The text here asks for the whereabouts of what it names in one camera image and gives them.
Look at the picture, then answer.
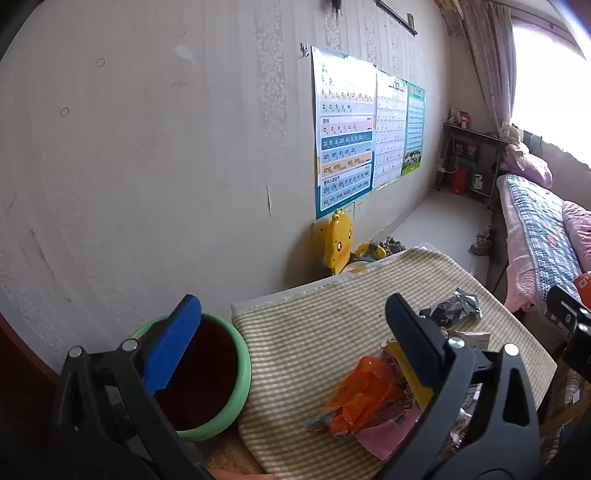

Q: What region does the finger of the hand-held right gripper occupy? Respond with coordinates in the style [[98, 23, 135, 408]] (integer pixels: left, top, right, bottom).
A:
[[545, 285, 591, 333]]

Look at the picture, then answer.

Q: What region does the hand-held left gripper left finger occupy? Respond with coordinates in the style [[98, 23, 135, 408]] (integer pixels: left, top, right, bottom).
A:
[[51, 294, 213, 480]]

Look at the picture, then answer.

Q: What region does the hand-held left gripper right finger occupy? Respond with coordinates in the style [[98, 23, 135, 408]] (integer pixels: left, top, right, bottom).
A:
[[379, 293, 542, 480]]

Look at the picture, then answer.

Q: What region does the green trash bin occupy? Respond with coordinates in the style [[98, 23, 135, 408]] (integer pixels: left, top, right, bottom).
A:
[[129, 313, 252, 441]]

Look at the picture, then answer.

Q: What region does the orange plastic wrapper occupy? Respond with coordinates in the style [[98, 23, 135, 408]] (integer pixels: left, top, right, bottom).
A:
[[307, 355, 407, 437]]

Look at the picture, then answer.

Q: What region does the orange box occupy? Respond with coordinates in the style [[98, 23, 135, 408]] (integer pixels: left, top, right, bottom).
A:
[[573, 272, 591, 305]]

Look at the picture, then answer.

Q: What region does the yellow wrapper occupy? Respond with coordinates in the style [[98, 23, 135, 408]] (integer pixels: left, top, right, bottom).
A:
[[385, 339, 437, 409]]

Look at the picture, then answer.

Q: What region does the dark foil wrapper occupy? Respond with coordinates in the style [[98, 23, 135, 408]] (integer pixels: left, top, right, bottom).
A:
[[419, 288, 483, 329]]

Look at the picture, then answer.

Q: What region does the small white box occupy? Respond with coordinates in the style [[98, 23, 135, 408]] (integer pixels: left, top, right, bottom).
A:
[[445, 330, 492, 352]]

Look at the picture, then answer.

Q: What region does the pink bed sheet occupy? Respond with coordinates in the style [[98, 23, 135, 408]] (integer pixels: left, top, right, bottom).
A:
[[499, 185, 536, 310]]

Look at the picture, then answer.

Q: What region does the pink blanket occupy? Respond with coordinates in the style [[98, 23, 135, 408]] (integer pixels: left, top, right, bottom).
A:
[[561, 200, 591, 273]]

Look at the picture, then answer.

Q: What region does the bed with quilt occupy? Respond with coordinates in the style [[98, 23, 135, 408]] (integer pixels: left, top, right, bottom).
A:
[[496, 173, 585, 305]]

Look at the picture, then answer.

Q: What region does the yellow toy vehicle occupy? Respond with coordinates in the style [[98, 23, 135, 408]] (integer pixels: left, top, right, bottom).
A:
[[353, 241, 387, 264]]

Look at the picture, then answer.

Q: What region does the checkered tablecloth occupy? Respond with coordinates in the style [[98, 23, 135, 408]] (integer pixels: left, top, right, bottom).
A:
[[231, 247, 557, 480]]

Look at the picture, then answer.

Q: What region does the pair of worn shoes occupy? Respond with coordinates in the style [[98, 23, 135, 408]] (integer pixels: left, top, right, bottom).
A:
[[470, 226, 492, 257]]

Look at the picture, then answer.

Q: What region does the pink paper sheet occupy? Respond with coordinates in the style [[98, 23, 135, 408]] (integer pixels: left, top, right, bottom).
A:
[[355, 406, 423, 461]]

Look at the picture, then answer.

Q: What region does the yellow duck toy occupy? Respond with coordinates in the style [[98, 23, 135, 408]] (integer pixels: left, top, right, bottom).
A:
[[322, 209, 355, 274]]

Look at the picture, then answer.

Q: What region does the purple pillow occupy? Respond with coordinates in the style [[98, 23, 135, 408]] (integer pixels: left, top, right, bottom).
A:
[[502, 143, 553, 189]]

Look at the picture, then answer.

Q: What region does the beige plush toy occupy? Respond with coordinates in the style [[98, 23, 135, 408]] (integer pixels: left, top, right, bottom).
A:
[[501, 122, 525, 148]]

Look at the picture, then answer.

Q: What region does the dark metal shelf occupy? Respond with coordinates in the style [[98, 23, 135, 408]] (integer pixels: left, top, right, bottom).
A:
[[436, 122, 509, 204]]

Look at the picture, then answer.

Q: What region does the floral curtain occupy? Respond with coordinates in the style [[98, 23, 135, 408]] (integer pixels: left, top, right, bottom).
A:
[[462, 0, 515, 134]]

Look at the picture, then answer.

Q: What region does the white chart wall poster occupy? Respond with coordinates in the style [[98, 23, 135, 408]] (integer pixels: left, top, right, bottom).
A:
[[372, 69, 409, 192]]

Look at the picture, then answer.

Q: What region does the blue striped wall poster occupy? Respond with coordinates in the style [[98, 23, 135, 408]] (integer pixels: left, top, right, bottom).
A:
[[311, 45, 377, 220]]

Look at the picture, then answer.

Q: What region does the green bordered wall poster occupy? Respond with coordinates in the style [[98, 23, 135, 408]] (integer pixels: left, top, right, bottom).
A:
[[399, 82, 426, 177]]

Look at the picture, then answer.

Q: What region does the black wall rail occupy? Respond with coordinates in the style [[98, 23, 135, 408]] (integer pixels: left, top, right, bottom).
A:
[[375, 0, 419, 37]]

